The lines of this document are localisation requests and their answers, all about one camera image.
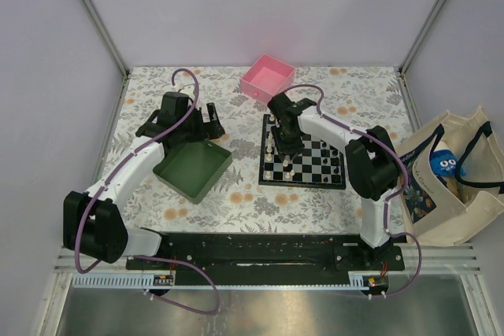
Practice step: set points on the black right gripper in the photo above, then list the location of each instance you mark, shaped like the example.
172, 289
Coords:
283, 149

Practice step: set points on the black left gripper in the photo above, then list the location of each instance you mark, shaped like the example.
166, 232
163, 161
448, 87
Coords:
208, 130

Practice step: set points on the black white chess board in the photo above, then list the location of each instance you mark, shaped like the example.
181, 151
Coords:
319, 165

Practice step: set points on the green plastic tray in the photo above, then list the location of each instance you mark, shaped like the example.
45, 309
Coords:
192, 169

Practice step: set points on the pink plastic box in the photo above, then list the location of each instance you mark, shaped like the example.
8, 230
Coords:
266, 78

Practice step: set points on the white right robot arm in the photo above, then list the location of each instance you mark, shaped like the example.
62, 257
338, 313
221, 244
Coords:
372, 165

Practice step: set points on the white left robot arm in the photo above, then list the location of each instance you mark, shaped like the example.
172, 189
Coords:
92, 220

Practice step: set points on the floral patterned table mat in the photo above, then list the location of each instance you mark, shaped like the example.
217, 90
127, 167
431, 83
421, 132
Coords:
364, 96

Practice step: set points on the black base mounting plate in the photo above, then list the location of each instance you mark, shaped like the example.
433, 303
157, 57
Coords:
268, 259

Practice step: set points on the blue cartoon face package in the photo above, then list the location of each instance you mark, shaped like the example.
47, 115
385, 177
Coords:
443, 162

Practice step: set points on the cream canvas tote bag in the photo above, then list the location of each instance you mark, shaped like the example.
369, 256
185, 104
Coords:
448, 211

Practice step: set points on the white slotted cable duct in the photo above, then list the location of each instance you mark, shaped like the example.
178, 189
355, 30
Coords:
143, 281

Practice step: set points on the aluminium rail frame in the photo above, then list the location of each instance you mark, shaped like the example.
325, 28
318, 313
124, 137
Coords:
457, 260

